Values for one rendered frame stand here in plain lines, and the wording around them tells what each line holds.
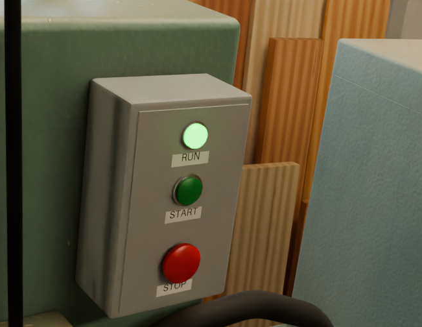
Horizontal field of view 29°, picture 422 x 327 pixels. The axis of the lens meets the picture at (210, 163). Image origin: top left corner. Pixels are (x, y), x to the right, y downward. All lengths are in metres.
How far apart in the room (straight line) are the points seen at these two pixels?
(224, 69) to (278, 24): 1.62
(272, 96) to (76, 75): 1.66
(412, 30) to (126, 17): 2.23
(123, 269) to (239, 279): 1.65
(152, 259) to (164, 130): 0.10
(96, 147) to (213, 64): 0.12
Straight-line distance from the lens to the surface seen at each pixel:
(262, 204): 2.15
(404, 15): 2.73
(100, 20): 0.57
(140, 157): 0.53
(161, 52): 0.59
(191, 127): 0.54
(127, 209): 0.55
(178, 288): 0.60
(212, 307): 0.66
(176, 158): 0.55
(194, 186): 0.56
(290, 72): 2.21
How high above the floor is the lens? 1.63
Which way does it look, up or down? 20 degrees down
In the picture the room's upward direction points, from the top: 8 degrees clockwise
